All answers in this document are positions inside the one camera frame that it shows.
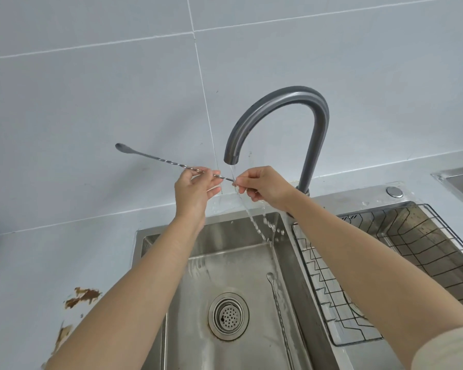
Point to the person's left hand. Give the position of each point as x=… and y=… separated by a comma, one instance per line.
x=191, y=196

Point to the person's right hand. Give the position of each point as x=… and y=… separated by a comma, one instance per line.
x=272, y=188

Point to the person's left fingers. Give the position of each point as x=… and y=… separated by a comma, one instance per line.
x=213, y=184

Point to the person's right fingers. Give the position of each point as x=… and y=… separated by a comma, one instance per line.
x=250, y=179

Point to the twisted steel bar spoon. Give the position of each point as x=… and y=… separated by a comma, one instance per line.
x=279, y=312
x=154, y=157

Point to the person's right forearm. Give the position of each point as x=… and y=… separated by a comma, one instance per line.
x=362, y=262

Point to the person's left forearm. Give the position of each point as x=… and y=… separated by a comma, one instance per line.
x=139, y=296

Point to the grey gooseneck faucet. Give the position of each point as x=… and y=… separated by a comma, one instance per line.
x=316, y=123

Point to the stainless steel double sink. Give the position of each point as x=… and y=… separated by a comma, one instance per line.
x=200, y=273

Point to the round steel drain strainer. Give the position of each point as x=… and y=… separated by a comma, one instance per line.
x=228, y=316

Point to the round steel sink button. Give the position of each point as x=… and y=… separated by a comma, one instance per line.
x=394, y=191

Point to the steel sink with rim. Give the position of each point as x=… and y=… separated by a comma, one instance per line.
x=461, y=181

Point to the white sleeve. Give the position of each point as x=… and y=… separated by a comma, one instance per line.
x=451, y=350

